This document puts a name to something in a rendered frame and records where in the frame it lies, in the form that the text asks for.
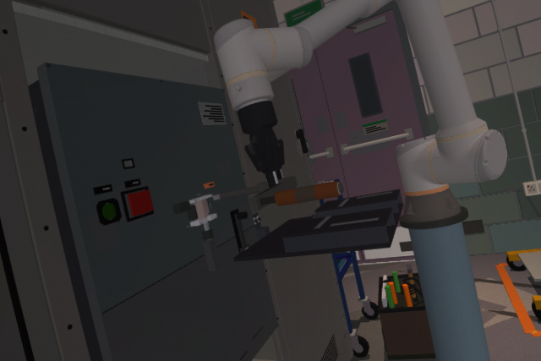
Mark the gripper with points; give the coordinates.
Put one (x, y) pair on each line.
(258, 118)

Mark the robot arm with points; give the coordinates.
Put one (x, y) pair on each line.
(427, 61)

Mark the orange grey racking crank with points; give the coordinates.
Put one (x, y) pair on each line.
(304, 194)

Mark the dark grey breaker front panel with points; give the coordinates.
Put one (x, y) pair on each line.
(160, 132)

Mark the red square button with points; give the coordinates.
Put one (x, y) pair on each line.
(139, 203)

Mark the green round button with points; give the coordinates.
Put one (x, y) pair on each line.
(108, 211)

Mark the small orange tag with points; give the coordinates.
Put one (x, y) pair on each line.
(209, 185)

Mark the grey label plate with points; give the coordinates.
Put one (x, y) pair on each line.
(212, 113)

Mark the black shelf tray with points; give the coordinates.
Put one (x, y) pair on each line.
(338, 230)

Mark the purple double door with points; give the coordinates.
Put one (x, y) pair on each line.
(363, 82)

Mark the small white indicator window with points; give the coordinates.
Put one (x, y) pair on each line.
(128, 163)

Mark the orange framed tag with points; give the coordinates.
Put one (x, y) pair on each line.
(249, 18)

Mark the green exit sign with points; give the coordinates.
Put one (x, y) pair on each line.
(303, 13)

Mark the blue wheeled trolley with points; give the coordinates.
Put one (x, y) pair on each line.
(359, 293)

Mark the brown tool box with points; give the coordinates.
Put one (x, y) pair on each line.
(406, 327)

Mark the yellow wheeled cart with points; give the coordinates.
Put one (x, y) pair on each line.
(526, 264)

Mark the grey crank rest bracket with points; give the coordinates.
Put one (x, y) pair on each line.
(291, 183)

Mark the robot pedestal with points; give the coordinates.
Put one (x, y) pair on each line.
(448, 285)

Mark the grey wall conduit pipe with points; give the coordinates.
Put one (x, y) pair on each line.
(513, 82)

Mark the white wall socket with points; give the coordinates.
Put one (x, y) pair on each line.
(532, 188)

